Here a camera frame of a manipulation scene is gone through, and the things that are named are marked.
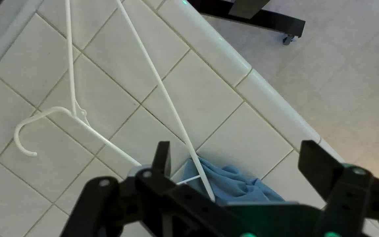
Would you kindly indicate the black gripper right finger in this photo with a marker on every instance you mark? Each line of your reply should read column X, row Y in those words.
column 351, row 192

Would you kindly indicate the blue folded towel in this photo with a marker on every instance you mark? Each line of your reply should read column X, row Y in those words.
column 237, row 184

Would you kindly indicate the black stand base with caster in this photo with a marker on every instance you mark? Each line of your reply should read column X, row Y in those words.
column 268, row 20

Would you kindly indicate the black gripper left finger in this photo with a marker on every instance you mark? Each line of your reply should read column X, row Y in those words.
column 154, row 205

